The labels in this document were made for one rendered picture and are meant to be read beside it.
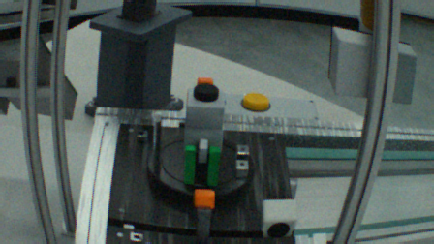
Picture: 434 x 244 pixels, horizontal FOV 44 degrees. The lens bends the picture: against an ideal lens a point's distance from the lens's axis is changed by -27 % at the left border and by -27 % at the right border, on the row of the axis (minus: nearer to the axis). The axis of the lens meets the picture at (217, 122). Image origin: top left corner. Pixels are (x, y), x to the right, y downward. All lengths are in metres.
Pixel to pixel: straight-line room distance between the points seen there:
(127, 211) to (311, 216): 0.27
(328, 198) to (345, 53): 0.35
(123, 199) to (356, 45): 0.37
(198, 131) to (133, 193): 0.12
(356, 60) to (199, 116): 0.24
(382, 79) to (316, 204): 0.34
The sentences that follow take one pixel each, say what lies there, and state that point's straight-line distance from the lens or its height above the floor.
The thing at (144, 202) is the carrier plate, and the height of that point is 0.97.
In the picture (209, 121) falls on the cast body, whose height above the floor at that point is 1.07.
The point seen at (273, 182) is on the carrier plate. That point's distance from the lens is 0.92.
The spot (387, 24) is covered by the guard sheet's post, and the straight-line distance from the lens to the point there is 0.66.
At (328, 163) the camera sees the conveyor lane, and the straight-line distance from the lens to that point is 1.03.
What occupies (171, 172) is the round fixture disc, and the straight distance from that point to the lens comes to 0.88.
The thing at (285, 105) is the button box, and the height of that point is 0.96.
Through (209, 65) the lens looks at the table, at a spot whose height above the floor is 0.86.
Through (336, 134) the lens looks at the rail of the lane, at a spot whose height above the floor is 0.96.
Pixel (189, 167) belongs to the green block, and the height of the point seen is 1.02.
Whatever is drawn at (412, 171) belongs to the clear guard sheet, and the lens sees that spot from 0.79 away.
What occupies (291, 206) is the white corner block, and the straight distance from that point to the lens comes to 0.84.
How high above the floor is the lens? 1.49
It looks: 30 degrees down
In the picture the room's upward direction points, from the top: 5 degrees clockwise
